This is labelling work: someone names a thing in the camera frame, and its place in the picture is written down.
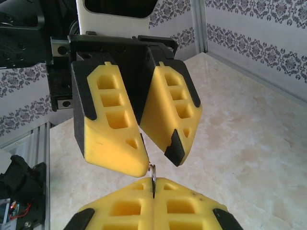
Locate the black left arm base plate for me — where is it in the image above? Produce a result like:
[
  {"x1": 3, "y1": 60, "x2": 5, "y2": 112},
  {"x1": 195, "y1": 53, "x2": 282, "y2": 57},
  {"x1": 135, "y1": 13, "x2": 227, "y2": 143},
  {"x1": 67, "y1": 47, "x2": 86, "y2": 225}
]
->
[{"x1": 14, "y1": 162, "x2": 47, "y2": 230}]

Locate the aluminium frame post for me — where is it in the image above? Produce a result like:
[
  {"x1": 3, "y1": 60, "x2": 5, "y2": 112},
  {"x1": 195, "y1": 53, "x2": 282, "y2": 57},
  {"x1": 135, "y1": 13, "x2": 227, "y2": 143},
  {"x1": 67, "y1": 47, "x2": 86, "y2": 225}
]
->
[{"x1": 190, "y1": 0, "x2": 210, "y2": 56}]

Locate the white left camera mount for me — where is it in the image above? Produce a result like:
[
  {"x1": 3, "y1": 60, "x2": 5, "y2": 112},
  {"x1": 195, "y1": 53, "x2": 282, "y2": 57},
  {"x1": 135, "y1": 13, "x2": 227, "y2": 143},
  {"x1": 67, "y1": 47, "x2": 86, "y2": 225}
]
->
[{"x1": 76, "y1": 0, "x2": 151, "y2": 40}]

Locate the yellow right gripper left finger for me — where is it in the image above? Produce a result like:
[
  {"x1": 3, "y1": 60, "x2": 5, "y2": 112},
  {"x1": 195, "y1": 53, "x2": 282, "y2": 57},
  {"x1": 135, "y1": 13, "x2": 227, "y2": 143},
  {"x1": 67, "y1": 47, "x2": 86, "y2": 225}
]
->
[{"x1": 63, "y1": 178, "x2": 154, "y2": 230}]

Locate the aluminium table edge rail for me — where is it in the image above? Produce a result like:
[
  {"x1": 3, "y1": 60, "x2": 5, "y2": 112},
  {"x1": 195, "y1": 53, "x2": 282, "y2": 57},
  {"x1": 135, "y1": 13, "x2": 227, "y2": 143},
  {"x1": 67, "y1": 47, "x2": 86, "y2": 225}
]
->
[{"x1": 207, "y1": 51, "x2": 307, "y2": 110}]

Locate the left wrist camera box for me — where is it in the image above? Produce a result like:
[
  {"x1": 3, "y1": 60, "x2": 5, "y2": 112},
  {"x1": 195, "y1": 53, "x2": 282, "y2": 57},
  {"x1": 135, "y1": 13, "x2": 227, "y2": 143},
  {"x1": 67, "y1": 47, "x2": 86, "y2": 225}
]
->
[{"x1": 83, "y1": 0, "x2": 158, "y2": 19}]

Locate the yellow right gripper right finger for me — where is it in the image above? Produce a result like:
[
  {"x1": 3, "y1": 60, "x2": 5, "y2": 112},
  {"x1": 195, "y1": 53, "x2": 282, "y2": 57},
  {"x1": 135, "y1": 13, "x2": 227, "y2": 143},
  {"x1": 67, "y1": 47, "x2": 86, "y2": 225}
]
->
[{"x1": 153, "y1": 177, "x2": 243, "y2": 230}]

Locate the keyring with grey strap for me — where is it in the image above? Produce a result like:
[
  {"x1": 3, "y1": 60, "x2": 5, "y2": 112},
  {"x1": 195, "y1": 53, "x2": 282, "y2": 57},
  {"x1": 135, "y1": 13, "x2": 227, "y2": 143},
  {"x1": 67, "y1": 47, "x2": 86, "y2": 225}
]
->
[{"x1": 148, "y1": 163, "x2": 158, "y2": 199}]

